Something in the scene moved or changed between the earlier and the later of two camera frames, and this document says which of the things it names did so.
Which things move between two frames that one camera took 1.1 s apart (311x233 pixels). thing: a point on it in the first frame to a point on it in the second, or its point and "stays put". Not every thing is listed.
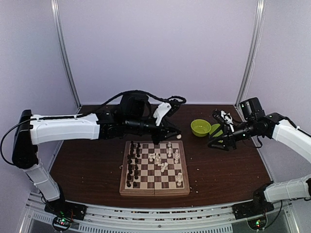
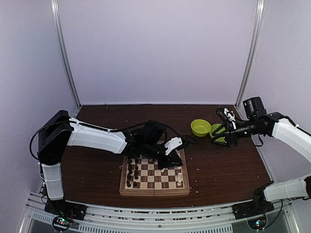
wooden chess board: (148, 169) stays put
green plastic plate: (213, 127) stays put
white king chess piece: (179, 178) stays put
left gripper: (163, 130) to (173, 158)
